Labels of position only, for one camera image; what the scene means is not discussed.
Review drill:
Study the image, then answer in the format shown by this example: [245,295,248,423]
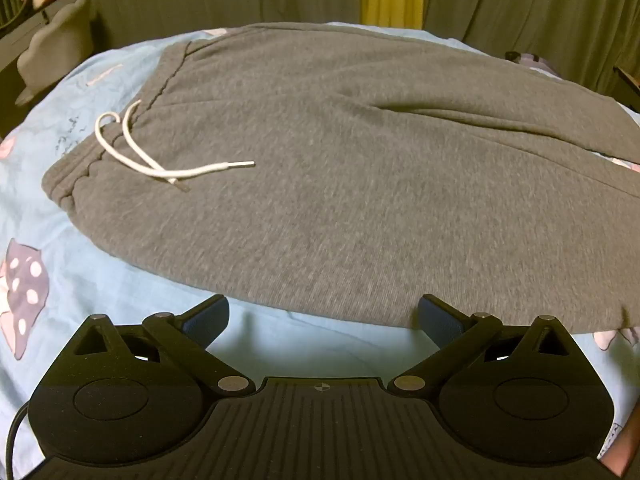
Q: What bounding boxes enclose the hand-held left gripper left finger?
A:
[71,294,256,396]

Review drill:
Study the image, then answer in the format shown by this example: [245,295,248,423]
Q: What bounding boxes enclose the white drawstring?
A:
[94,100,256,192]

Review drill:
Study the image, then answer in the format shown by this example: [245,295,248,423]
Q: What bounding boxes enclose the grey sweat pants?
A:
[41,22,640,334]

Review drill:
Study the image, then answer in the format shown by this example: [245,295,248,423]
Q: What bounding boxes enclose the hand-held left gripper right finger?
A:
[392,294,574,396]

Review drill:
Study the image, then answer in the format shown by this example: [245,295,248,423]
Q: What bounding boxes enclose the grey chair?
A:
[15,0,97,107]

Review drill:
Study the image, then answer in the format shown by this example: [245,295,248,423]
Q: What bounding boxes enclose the light blue printed bedsheet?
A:
[0,22,640,466]

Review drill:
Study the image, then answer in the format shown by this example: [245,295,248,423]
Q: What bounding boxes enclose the black cable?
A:
[5,400,32,480]

